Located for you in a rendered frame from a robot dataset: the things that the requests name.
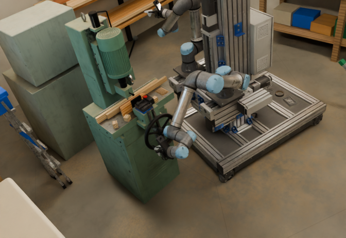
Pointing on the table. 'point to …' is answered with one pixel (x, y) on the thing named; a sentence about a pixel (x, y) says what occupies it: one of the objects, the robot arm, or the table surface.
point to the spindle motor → (114, 52)
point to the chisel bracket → (123, 90)
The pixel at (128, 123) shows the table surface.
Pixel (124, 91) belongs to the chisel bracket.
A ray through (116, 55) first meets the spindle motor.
